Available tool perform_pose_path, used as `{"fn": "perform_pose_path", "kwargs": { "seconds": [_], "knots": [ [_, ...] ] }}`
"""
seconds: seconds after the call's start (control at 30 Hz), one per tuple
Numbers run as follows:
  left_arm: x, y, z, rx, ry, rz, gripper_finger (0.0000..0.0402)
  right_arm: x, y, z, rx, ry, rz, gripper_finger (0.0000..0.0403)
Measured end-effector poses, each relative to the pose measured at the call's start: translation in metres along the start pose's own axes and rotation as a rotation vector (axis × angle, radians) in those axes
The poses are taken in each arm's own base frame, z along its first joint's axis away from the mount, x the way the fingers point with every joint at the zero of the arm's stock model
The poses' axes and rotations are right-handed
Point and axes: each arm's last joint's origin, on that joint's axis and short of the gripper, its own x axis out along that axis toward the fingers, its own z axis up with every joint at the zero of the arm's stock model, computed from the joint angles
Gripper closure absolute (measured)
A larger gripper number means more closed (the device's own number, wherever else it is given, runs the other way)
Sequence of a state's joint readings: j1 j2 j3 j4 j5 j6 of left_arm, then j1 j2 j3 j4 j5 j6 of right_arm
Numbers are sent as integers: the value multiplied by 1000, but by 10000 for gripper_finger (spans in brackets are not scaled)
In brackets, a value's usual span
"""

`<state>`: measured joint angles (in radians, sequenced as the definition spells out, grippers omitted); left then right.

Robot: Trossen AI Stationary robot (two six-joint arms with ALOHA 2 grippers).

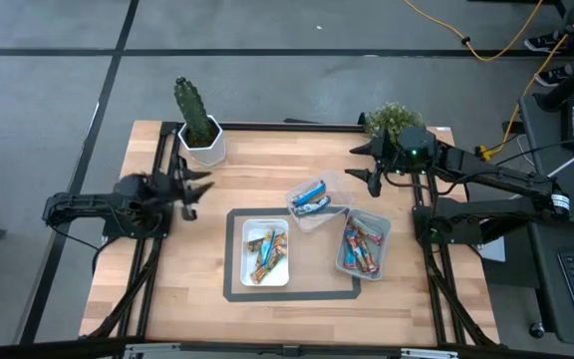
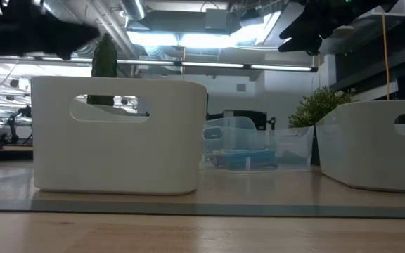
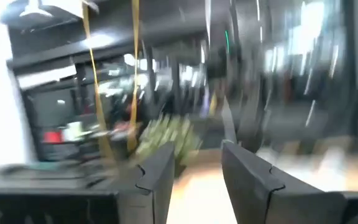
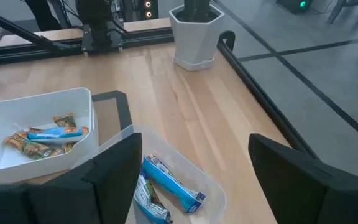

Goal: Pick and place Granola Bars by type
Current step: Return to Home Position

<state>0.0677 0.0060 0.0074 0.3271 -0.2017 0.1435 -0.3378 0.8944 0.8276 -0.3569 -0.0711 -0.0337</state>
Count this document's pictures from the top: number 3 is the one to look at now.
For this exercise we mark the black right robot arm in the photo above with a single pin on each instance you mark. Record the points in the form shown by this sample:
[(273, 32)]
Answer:
[(247, 93)]

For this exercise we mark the bushy green plant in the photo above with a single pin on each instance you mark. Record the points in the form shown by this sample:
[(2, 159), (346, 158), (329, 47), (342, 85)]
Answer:
[(166, 137)]

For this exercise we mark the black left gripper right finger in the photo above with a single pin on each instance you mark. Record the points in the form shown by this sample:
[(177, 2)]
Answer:
[(253, 193)]

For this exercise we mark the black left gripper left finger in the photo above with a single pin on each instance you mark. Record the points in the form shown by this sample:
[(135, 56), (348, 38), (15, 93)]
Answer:
[(154, 193)]

